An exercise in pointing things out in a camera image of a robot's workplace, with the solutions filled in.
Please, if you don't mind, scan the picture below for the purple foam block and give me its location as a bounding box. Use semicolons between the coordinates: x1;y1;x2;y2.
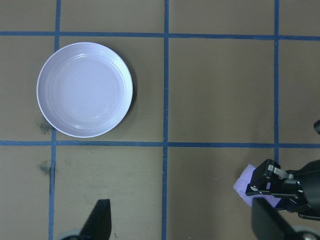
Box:
233;163;284;208

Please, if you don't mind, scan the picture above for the purple plate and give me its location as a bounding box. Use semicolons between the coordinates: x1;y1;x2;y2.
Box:
36;41;134;139

